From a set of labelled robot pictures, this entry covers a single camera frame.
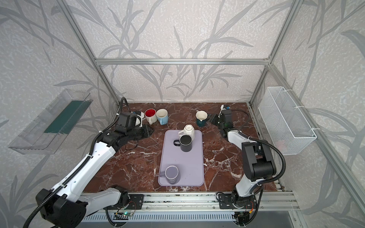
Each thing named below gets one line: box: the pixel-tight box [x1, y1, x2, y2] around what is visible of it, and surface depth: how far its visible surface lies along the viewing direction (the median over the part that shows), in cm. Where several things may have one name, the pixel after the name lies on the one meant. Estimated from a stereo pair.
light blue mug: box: [155, 108, 169, 126], surface depth 103 cm
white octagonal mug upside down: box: [178, 123, 196, 141], surface depth 93 cm
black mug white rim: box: [173, 134, 193, 152], surface depth 91 cm
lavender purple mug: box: [159, 165, 179, 185], surface depth 78 cm
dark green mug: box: [195, 110, 208, 127], surface depth 101 cm
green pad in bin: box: [44, 99, 94, 135], surface depth 69 cm
